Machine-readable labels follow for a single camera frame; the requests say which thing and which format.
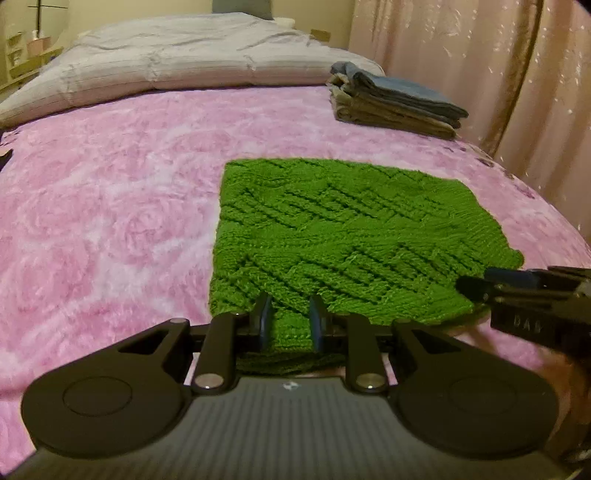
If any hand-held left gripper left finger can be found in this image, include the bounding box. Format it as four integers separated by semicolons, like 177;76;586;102
117;292;274;395

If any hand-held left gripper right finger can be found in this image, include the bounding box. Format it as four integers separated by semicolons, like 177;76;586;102
308;295;458;396

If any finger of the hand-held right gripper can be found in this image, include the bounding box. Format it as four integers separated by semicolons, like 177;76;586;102
456;276;498;306
484;267;555;288

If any green knitted sweater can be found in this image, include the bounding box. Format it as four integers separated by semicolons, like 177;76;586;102
209;158;525;376

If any pink fluffy blanket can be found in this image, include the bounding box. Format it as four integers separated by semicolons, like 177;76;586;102
0;83;591;462

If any folded olive garment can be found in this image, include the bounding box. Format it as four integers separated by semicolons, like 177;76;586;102
327;76;459;140

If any beige patterned curtain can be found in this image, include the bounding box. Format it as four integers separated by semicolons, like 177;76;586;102
347;0;591;232

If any stack of folded towels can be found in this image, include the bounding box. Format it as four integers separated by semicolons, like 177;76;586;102
329;61;469;130

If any light grey duvet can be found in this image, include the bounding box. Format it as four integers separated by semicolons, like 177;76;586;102
0;11;386;130

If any dark cloth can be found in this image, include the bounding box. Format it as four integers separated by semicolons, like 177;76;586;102
0;131;14;174

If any grey headboard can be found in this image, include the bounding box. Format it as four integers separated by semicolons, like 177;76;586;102
211;0;274;20

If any wooden shelf unit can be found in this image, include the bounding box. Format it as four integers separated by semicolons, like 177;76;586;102
0;0;70;90

